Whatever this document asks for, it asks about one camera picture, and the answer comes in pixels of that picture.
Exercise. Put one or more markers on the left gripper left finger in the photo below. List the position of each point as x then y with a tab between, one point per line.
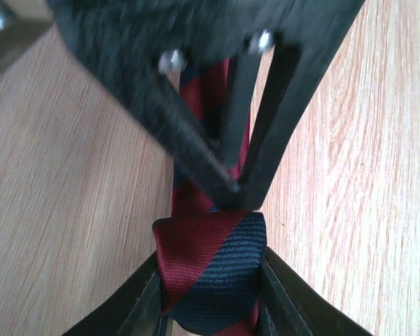
134	309

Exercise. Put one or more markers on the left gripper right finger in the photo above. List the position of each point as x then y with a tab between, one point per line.
290	306

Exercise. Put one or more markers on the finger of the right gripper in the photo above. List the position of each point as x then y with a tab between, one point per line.
294	75

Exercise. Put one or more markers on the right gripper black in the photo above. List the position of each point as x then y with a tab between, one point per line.
120	42

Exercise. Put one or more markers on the red navy striped tie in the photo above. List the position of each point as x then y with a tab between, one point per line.
209	259

